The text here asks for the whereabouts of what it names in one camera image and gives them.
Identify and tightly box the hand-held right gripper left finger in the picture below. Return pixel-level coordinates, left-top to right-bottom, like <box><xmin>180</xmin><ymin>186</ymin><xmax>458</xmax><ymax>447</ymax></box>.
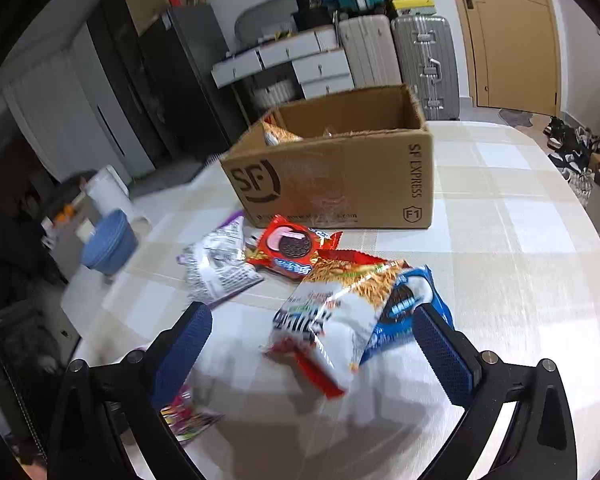
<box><xmin>47</xmin><ymin>301</ymin><xmax>213</xmax><ymax>480</ymax></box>

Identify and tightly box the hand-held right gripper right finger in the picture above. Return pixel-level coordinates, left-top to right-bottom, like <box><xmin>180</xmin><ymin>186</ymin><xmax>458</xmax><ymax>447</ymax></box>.
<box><xmin>411</xmin><ymin>304</ymin><xmax>578</xmax><ymax>480</ymax></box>

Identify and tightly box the purple snack bag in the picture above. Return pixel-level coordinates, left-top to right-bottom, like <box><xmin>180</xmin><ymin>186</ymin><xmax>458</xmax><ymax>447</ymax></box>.
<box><xmin>160</xmin><ymin>385</ymin><xmax>223</xmax><ymax>442</ymax></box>

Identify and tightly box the blue cookie packet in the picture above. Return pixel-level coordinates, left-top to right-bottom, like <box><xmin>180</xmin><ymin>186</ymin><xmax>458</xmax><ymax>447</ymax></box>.
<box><xmin>357</xmin><ymin>265</ymin><xmax>456</xmax><ymax>366</ymax></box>

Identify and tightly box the silver purple chip bag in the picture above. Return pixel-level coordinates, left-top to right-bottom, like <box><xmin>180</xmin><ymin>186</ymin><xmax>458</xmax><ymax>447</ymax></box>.
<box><xmin>177</xmin><ymin>212</ymin><xmax>266</xmax><ymax>306</ymax></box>

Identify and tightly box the white noodle snack bag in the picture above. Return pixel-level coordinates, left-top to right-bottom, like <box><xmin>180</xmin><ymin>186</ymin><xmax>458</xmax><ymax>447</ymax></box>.
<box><xmin>262</xmin><ymin>250</ymin><xmax>411</xmax><ymax>400</ymax></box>

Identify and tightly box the red cookie packet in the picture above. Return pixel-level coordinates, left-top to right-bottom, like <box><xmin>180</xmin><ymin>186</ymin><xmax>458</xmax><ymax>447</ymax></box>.
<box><xmin>245</xmin><ymin>214</ymin><xmax>343</xmax><ymax>278</ymax></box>

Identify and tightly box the brown cardboard box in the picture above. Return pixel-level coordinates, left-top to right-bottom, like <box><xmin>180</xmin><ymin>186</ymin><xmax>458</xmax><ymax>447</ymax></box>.
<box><xmin>220</xmin><ymin>84</ymin><xmax>435</xmax><ymax>231</ymax></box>

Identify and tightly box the orange biscuit packet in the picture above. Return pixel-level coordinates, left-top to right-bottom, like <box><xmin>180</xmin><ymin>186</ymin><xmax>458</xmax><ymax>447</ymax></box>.
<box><xmin>261</xmin><ymin>120</ymin><xmax>303</xmax><ymax>147</ymax></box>

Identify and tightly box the blue bowl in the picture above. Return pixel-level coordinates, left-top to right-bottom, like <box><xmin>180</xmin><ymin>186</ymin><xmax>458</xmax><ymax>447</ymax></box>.
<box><xmin>82</xmin><ymin>225</ymin><xmax>138</xmax><ymax>277</ymax></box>
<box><xmin>81</xmin><ymin>209</ymin><xmax>138</xmax><ymax>271</ymax></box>

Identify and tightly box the white cylindrical kettle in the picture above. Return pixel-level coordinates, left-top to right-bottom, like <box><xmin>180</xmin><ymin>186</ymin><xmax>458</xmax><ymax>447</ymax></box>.
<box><xmin>84</xmin><ymin>164</ymin><xmax>133</xmax><ymax>221</ymax></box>

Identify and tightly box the pile of dark shoes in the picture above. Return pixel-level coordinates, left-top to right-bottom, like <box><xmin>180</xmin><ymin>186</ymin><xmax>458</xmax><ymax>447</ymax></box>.
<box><xmin>542</xmin><ymin>116</ymin><xmax>600</xmax><ymax>201</ymax></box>

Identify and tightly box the grey door mat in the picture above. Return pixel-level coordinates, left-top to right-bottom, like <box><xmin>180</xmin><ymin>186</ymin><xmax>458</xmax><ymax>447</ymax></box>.
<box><xmin>497</xmin><ymin>107</ymin><xmax>533</xmax><ymax>128</ymax></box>

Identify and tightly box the dark grey refrigerator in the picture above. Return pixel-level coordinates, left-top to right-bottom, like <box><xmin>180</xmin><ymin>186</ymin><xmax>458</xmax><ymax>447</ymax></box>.
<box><xmin>140</xmin><ymin>5</ymin><xmax>246</xmax><ymax>161</ymax></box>

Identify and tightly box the silver suitcase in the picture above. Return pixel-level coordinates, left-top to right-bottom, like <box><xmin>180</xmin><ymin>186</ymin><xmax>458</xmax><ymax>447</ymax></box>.
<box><xmin>391</xmin><ymin>15</ymin><xmax>461</xmax><ymax>121</ymax></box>

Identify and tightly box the black wardrobe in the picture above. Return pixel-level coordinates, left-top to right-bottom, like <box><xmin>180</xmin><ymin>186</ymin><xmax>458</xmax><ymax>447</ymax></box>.
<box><xmin>87</xmin><ymin>0</ymin><xmax>181</xmax><ymax>171</ymax></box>

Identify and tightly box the white drawer desk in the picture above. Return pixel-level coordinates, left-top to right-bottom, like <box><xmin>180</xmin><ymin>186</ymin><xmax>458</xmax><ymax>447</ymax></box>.
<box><xmin>211</xmin><ymin>25</ymin><xmax>356</xmax><ymax>111</ymax></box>

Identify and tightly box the white suitcase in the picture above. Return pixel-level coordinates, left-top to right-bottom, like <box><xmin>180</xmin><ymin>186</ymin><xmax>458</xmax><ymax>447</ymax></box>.
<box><xmin>337</xmin><ymin>14</ymin><xmax>403</xmax><ymax>90</ymax></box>

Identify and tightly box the wooden door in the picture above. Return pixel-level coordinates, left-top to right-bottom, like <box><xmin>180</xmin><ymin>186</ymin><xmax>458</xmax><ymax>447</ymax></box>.
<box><xmin>442</xmin><ymin>0</ymin><xmax>563</xmax><ymax>118</ymax></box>

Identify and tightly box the yellow black shoe box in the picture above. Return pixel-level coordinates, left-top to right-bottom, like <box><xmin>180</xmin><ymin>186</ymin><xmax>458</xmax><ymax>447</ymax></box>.
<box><xmin>390</xmin><ymin>0</ymin><xmax>437</xmax><ymax>17</ymax></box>

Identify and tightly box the tall flat cardboard box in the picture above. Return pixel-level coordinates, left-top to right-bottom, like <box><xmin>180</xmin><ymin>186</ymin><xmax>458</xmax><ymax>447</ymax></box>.
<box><xmin>117</xmin><ymin>0</ymin><xmax>168</xmax><ymax>36</ymax></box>

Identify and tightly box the black storage box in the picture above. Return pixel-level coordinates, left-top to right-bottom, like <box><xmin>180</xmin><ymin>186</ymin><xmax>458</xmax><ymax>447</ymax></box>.
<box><xmin>292</xmin><ymin>7</ymin><xmax>336</xmax><ymax>31</ymax></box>

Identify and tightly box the grey arched frame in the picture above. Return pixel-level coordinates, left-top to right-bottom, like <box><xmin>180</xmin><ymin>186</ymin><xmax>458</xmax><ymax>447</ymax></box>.
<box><xmin>234</xmin><ymin>0</ymin><xmax>296</xmax><ymax>43</ymax></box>

